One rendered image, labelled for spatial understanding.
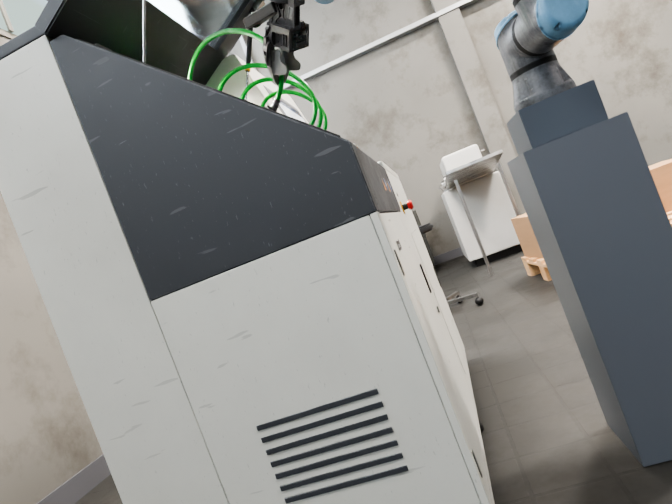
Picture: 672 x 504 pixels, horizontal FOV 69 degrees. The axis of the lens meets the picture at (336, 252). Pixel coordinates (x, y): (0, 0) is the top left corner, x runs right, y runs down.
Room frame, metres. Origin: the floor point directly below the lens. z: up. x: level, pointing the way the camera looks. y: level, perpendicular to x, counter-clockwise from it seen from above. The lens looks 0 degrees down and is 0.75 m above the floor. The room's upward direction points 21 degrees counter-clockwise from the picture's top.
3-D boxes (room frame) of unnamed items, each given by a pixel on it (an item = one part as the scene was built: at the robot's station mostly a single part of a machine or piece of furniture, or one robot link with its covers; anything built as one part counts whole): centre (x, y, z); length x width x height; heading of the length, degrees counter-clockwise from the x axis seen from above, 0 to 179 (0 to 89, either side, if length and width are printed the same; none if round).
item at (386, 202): (1.39, -0.17, 0.87); 0.62 x 0.04 x 0.16; 167
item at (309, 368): (1.44, 0.09, 0.39); 0.70 x 0.58 x 0.79; 167
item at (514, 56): (1.25, -0.64, 1.07); 0.13 x 0.12 x 0.14; 5
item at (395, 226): (1.38, -0.18, 0.44); 0.65 x 0.02 x 0.68; 167
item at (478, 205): (5.67, -1.70, 0.63); 2.56 x 0.64 x 1.25; 169
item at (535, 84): (1.25, -0.64, 0.95); 0.15 x 0.15 x 0.10
